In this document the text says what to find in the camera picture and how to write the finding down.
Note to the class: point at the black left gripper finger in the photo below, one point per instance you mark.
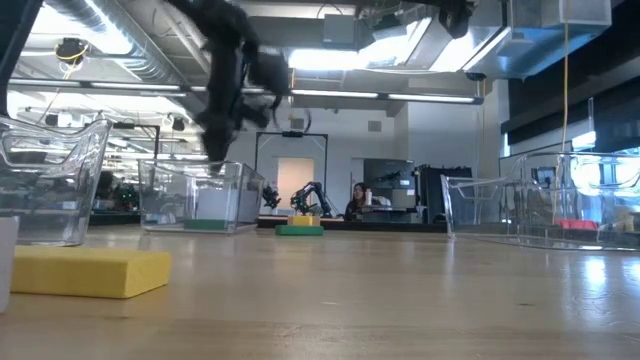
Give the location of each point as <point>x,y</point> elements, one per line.
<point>256,117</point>
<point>216,142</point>

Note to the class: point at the clear plastic bin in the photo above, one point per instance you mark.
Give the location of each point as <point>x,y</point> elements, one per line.
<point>500,210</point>
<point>50,200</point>
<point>165,200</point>

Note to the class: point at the green block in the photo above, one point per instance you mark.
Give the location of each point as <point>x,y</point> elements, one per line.
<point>205,224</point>
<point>300,230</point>

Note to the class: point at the yellow block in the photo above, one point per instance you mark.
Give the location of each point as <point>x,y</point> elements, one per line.
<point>90,272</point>

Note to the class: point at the black and green robot arm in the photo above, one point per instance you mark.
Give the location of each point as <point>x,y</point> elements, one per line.
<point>312,190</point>

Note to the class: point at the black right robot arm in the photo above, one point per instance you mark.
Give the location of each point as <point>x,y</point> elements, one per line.
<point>457,17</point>

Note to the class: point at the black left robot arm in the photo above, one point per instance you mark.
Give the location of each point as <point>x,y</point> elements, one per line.
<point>220,20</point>

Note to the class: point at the black background robot arm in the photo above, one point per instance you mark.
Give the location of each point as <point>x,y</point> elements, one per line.
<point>271,196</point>

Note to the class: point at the black track spotlight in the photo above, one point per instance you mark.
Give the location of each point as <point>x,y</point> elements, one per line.
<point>177,123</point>

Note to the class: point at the white paper label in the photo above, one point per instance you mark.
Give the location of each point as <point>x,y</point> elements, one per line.
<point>217,205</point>

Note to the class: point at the long linear ceiling light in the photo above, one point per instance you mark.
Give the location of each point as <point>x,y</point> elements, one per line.
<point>340,93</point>

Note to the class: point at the person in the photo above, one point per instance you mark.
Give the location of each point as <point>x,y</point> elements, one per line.
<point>357,192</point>

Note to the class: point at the white bottle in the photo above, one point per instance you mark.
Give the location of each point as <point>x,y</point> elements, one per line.
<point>368,196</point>

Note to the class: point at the grey cabinet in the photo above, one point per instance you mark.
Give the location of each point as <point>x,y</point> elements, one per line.
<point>390,172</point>

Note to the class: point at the black cabinet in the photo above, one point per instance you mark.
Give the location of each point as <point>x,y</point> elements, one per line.
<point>445,195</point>

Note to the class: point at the white block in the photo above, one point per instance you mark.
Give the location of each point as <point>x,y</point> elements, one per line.
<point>7,265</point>

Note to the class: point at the red box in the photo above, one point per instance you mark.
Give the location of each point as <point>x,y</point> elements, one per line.
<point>575,224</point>

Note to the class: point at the black gantry frame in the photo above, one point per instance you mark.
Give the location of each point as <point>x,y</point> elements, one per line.
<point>292,134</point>

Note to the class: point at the grey wall vent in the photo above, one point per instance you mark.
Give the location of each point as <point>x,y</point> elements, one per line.
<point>297,123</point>
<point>374,126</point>

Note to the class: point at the silver round air duct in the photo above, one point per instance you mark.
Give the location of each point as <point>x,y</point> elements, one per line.
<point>145,55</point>

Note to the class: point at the black aluminium table frame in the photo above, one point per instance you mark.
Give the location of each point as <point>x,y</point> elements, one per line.
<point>390,227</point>

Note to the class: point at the black security camera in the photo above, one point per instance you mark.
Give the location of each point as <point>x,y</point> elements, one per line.
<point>475,76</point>

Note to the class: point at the large metal ventilation duct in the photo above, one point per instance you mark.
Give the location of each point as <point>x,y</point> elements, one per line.
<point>525,50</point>

